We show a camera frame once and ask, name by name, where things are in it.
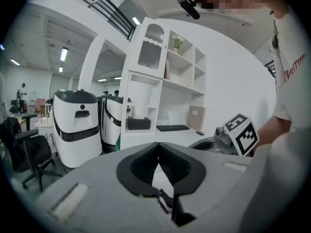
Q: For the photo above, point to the white and black robot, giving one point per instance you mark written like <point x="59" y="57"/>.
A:
<point x="76" y="127"/>
<point x="110" y="122"/>

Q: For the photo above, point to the white desk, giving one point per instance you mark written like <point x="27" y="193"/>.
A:
<point x="175" y="136"/>

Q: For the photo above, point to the white flowers in pink vase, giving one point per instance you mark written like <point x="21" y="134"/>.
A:
<point x="177" y="42"/>

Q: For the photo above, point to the brown cardboard panel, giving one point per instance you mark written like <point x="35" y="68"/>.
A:
<point x="195" y="118"/>

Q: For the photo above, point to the black ceiling railing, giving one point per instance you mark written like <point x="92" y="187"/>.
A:
<point x="107" y="6"/>

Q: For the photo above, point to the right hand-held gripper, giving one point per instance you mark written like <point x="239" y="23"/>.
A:
<point x="245" y="135"/>

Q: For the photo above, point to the person's white t-shirt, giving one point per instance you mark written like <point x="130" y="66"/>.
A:
<point x="291" y="64"/>

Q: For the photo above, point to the black office chair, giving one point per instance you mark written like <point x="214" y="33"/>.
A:
<point x="29" y="152"/>

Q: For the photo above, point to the black keyboard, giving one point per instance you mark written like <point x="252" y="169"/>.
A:
<point x="172" y="128"/>

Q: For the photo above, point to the small black remote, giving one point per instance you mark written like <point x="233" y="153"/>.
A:
<point x="200" y="132"/>

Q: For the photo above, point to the black tissue box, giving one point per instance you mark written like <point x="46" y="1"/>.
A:
<point x="139" y="123"/>

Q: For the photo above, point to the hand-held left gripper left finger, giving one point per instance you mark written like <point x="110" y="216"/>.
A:
<point x="126" y="172"/>

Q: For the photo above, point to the fluorescent ceiling light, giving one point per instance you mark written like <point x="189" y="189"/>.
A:
<point x="64" y="54"/>
<point x="14" y="61"/>
<point x="60" y="69"/>
<point x="136" y="21"/>

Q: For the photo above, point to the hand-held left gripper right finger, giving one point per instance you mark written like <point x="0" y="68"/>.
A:
<point x="194" y="172"/>

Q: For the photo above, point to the black head-worn camera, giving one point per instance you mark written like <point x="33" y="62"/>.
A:
<point x="190" y="7"/>

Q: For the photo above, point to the white shelf cabinet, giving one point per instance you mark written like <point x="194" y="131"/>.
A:
<point x="167" y="81"/>

